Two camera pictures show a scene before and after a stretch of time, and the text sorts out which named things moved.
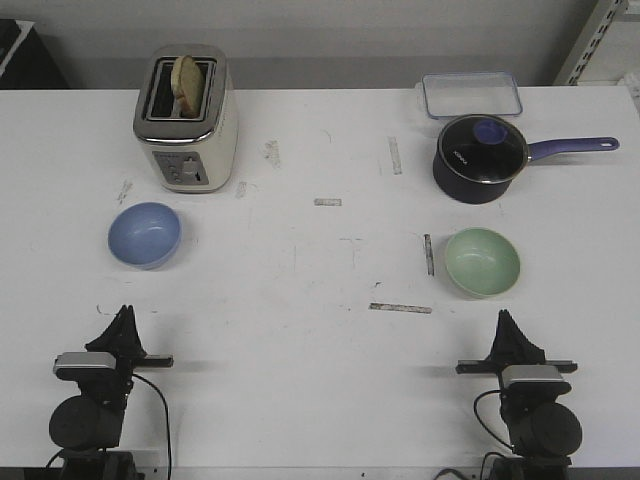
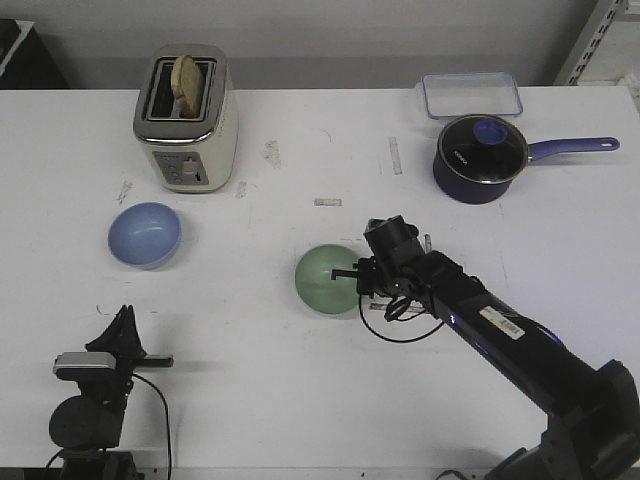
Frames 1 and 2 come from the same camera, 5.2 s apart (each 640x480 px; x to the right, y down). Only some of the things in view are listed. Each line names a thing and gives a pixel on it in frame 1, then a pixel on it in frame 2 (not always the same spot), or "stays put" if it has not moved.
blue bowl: x=144 y=235 stays put
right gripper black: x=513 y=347 → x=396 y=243
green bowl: x=482 y=262 → x=314 y=284
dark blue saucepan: x=471 y=192 stays put
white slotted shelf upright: x=605 y=15 stays put
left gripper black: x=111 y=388 stays put
